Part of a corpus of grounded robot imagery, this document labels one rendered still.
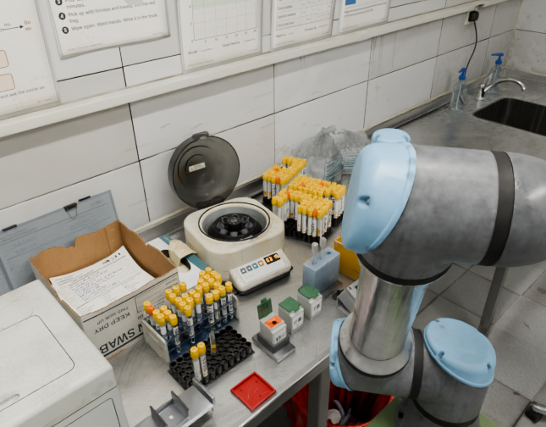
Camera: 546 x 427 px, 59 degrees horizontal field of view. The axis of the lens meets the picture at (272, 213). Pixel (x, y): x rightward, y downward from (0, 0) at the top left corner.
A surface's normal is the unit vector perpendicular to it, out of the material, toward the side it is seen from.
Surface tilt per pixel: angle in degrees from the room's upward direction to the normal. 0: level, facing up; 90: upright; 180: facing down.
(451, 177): 36
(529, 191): 45
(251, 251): 90
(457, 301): 0
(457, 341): 9
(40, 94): 94
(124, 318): 90
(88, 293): 1
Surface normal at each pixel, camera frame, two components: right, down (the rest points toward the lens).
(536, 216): 0.10, 0.08
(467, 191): -0.11, -0.26
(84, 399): 0.69, 0.37
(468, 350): 0.15, -0.84
